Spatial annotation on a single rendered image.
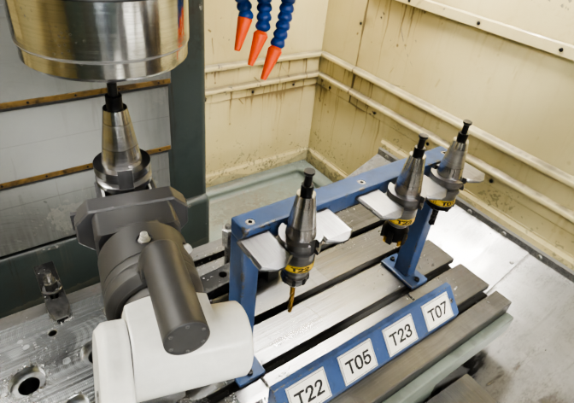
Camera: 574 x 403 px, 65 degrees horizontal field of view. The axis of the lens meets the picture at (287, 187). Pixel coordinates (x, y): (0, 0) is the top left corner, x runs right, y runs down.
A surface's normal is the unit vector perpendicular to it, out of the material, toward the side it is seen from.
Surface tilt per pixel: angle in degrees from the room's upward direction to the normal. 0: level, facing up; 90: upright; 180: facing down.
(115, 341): 14
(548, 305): 24
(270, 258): 0
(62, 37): 90
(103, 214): 1
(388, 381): 0
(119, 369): 32
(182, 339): 89
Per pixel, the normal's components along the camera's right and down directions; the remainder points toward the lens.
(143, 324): 0.23, -0.84
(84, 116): 0.58, 0.51
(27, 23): -0.42, 0.48
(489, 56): -0.82, 0.26
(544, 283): -0.25, -0.64
